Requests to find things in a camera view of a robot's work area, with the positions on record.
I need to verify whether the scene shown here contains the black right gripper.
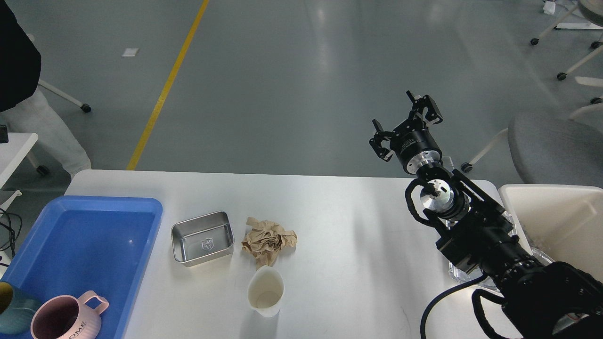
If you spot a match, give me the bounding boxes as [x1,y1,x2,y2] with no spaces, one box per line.
[369,90,443,175]

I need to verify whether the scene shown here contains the stainless steel rectangular box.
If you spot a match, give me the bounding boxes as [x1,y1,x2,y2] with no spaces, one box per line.
[171,211,234,267]

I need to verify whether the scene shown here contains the pink ribbed HOME mug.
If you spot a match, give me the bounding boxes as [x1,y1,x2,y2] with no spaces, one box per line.
[30,291,110,339]

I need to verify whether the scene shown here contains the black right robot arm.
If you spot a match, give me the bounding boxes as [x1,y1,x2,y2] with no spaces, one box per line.
[369,91,603,339]

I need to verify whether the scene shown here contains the aluminium foil tray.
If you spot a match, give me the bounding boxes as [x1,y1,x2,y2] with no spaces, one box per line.
[448,210,552,289]

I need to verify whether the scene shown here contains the white chair legs top right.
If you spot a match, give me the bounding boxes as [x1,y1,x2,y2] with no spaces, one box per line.
[531,0,603,81]

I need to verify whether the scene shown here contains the crumpled brown paper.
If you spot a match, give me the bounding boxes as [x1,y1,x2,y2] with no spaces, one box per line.
[241,217,298,270]

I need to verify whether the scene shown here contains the beige plastic bin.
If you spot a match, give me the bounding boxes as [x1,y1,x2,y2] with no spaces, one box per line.
[499,184,603,281]

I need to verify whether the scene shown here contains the white paper cup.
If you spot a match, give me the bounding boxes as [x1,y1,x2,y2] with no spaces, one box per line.
[247,265,285,318]

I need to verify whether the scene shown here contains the white chair left background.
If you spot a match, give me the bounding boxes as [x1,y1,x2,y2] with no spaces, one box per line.
[26,33,92,113]

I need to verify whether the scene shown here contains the blue plastic tray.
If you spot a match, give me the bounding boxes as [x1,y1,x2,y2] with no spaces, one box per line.
[2,195,163,339]

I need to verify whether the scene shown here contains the person in white trousers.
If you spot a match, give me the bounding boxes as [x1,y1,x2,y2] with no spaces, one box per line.
[0,0,92,179]

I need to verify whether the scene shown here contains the white side table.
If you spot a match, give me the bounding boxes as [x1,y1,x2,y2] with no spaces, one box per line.
[0,132,49,187]

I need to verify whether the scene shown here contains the black cables at left edge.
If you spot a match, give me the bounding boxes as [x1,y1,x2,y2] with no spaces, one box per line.
[0,209,23,257]

